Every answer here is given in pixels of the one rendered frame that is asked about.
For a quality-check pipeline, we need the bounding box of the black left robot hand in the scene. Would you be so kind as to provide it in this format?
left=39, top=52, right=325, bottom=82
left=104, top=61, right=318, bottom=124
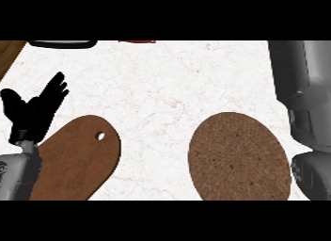
left=0, top=72, right=71, bottom=146

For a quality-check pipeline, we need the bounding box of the black rounded object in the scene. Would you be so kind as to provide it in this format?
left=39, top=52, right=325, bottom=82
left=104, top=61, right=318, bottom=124
left=27, top=40, right=100, bottom=50

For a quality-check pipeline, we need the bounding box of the dark red object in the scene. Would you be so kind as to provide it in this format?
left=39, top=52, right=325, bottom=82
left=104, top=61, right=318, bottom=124
left=117, top=40, right=157, bottom=44

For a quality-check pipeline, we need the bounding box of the brown oval woven placemat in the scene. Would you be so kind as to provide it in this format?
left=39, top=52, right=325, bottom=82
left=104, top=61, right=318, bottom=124
left=187, top=111, right=294, bottom=201

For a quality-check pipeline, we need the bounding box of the brown wooden cutting board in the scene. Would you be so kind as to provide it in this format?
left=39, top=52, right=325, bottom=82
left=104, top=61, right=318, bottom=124
left=29, top=114, right=123, bottom=201

